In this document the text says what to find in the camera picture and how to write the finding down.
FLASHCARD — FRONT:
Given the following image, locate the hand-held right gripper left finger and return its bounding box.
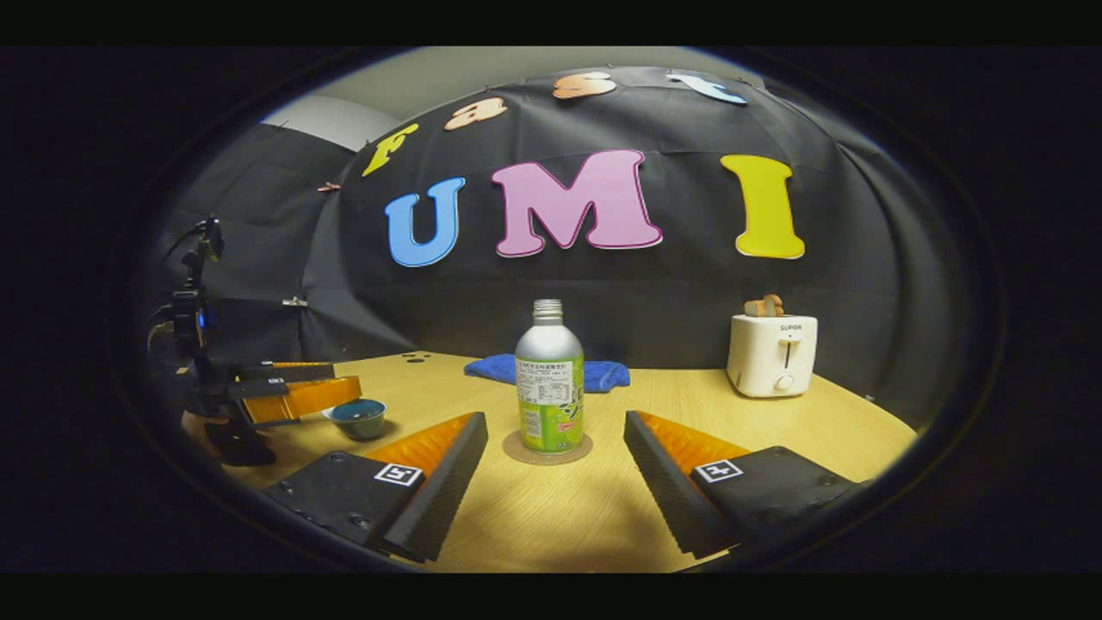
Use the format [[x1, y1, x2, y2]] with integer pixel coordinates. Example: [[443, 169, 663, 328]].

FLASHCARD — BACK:
[[263, 411, 489, 565]]

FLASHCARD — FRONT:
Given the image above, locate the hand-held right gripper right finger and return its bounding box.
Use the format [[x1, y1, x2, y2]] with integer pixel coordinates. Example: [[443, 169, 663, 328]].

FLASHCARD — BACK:
[[623, 410, 862, 559]]

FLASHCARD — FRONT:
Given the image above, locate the white teacup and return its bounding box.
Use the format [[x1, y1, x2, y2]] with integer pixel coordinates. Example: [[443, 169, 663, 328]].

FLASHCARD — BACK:
[[322, 405, 388, 442]]

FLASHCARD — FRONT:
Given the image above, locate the brown round coaster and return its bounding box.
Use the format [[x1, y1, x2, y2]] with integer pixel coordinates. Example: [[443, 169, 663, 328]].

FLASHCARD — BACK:
[[503, 429, 594, 467]]

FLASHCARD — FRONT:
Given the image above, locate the silver green water bottle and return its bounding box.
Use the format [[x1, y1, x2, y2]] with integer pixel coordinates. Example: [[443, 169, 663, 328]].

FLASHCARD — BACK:
[[515, 299, 585, 456]]

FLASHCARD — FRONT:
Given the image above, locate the blue towel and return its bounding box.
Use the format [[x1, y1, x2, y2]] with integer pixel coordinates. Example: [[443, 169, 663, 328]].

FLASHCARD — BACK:
[[463, 353, 631, 394]]

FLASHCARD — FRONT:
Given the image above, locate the white toaster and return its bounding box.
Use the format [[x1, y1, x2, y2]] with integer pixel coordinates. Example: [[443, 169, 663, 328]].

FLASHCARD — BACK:
[[726, 313, 819, 399]]

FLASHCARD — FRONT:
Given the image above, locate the black backdrop cloth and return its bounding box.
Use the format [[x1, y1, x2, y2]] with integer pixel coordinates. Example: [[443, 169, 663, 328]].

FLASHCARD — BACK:
[[138, 67, 935, 431]]

